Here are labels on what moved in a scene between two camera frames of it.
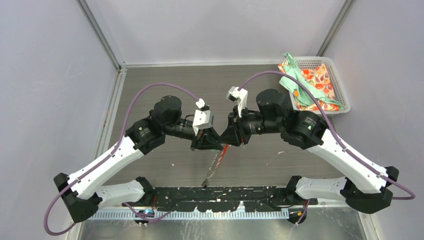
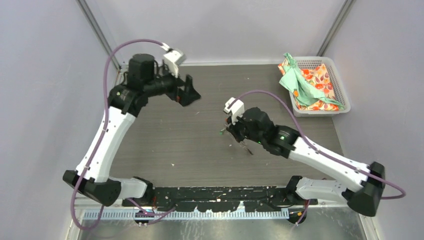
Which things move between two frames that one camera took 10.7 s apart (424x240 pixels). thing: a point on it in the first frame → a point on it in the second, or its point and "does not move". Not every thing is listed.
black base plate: (221, 199) does not move
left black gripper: (205, 139) → (187, 96)
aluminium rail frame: (123, 206) does not move
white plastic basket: (337, 83) does not move
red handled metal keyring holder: (217, 160) → (242, 143)
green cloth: (300, 92) does not move
